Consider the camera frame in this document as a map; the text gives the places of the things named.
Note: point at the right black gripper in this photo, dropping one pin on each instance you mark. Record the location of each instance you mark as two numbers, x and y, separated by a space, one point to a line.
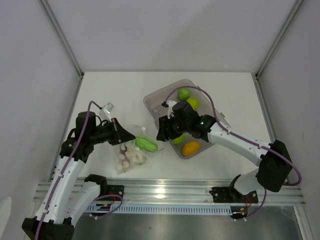
164 123

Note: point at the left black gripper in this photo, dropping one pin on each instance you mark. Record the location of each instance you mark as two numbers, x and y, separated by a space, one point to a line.
119 134

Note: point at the green ridged toy gourd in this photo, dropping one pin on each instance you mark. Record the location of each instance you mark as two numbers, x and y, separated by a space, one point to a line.
146 144

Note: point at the clear dotted zip top bag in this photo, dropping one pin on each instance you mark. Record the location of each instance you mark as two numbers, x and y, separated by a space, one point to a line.
136 130

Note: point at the purple toy eggplant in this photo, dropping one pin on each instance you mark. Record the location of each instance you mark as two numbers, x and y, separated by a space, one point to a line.
124 159

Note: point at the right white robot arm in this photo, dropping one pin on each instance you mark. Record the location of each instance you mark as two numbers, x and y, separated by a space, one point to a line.
272 159

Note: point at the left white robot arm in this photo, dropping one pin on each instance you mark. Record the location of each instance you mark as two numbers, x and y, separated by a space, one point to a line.
59 212

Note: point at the green toy apple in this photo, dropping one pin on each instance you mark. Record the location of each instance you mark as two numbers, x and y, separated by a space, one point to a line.
178 140

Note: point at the clear grey plastic bin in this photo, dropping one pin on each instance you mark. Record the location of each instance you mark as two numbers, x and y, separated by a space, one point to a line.
153 103

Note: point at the orange toy fruit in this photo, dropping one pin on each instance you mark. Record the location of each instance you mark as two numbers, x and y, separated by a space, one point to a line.
190 148

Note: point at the green bumpy toy guava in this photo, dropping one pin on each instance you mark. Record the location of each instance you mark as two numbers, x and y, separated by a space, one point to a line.
183 94

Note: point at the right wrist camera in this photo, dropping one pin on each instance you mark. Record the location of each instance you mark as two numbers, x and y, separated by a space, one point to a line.
169 104

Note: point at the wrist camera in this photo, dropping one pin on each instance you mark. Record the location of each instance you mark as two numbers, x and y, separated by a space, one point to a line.
169 104
105 112

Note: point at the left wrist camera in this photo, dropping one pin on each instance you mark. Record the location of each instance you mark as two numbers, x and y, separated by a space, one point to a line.
105 112

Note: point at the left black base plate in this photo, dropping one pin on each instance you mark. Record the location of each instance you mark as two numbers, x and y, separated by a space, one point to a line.
115 191

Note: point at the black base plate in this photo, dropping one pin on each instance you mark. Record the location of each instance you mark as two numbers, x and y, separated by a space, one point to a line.
227 195
115 191

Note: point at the aluminium mounting rail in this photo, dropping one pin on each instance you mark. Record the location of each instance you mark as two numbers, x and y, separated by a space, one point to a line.
193 192

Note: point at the white slotted cable duct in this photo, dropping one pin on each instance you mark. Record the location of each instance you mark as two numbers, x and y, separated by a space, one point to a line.
158 209

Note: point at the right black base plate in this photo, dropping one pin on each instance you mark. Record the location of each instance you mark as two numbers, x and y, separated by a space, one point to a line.
227 195

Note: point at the left aluminium frame post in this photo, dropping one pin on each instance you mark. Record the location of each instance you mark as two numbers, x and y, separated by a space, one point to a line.
52 19

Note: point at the aluminium frame post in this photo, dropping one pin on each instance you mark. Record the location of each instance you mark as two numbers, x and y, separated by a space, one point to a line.
285 27
52 19

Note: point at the right aluminium frame post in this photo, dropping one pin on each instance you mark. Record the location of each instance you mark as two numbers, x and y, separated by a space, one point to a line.
285 27

